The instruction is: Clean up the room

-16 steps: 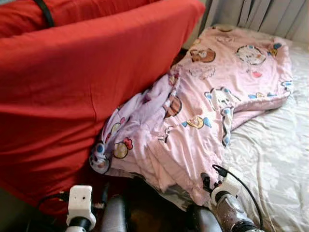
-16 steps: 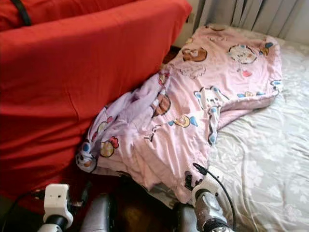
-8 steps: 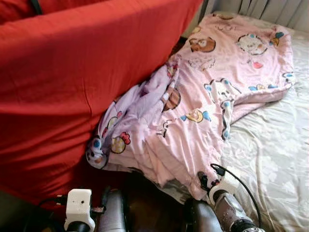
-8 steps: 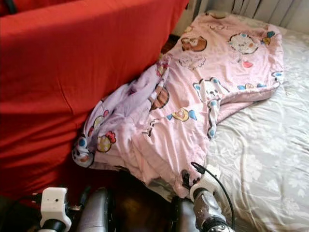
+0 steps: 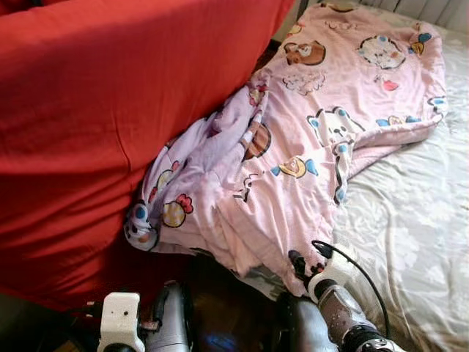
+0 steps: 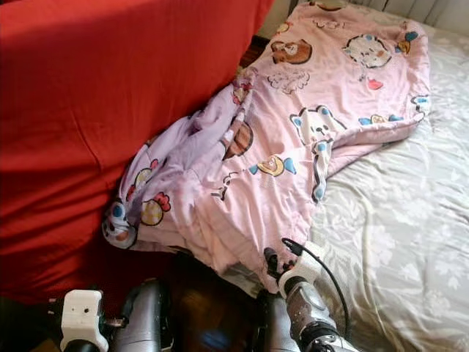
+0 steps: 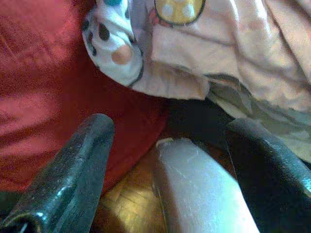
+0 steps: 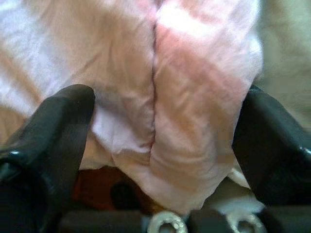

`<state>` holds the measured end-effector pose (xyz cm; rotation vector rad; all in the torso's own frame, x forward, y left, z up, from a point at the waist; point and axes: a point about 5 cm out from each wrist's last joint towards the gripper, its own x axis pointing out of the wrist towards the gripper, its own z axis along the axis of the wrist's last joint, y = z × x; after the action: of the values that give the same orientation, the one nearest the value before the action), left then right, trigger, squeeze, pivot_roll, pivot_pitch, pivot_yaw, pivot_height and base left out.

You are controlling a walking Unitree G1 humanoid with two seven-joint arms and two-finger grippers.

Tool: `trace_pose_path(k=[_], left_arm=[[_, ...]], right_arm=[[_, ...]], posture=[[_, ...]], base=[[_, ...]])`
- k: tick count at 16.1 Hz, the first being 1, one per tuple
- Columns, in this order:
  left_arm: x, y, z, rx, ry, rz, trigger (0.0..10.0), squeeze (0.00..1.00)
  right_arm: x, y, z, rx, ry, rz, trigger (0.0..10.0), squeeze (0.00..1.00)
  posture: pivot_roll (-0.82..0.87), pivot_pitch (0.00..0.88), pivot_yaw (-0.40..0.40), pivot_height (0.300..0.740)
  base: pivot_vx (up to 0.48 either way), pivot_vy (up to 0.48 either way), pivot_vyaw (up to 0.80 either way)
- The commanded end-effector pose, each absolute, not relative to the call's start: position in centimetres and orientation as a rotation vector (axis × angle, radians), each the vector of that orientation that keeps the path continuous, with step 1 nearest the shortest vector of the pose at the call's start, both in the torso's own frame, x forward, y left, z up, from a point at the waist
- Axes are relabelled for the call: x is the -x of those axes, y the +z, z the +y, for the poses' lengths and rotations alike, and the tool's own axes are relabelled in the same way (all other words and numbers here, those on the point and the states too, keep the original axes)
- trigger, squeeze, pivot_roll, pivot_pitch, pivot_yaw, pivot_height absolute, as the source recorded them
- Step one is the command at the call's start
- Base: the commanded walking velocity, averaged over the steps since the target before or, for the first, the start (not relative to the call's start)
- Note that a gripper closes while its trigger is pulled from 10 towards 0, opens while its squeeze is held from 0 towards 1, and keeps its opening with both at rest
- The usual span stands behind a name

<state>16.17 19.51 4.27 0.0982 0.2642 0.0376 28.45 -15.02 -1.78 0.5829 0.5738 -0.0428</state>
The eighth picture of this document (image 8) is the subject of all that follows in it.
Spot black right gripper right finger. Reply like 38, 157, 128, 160
232, 84, 311, 207

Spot beige satin bedspread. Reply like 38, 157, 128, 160
250, 0, 311, 146

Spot pink cartoon print blanket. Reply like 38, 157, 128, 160
0, 0, 265, 214

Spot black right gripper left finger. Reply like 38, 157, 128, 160
0, 83, 96, 233

